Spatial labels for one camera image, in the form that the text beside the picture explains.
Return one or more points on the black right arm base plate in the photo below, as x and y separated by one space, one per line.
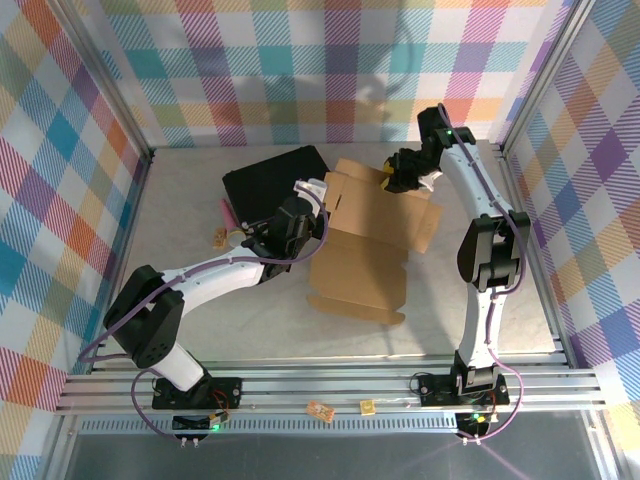
435 387

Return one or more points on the aluminium right side rail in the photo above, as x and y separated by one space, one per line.
545 300

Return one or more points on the aluminium left side rail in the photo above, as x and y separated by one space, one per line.
134 220

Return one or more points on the aluminium upright post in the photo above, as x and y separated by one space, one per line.
545 80
115 95

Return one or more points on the controller board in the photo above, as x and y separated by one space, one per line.
190 424
472 422

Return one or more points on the orange printed card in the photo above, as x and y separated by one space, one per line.
320 411

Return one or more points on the aluminium left upright post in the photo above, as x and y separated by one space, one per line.
115 95

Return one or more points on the aluminium frame leg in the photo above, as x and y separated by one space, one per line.
607 450
55 450

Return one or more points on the aluminium rail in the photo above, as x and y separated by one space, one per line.
134 220
545 300

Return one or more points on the pink marker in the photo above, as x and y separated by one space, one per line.
226 212

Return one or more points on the right controller board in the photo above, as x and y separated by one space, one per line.
472 422

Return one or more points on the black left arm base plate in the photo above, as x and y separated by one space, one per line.
225 387

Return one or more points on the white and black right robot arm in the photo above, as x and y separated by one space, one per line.
475 325

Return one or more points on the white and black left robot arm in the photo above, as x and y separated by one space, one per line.
220 272

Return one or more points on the left controller board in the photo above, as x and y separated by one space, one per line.
190 424

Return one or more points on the small yellow card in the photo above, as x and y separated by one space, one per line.
367 406

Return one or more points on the aluminium front rail beam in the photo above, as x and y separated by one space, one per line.
300 385

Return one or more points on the brown cardboard box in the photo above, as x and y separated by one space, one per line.
360 250

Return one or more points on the aluminium right upright post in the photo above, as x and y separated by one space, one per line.
545 80

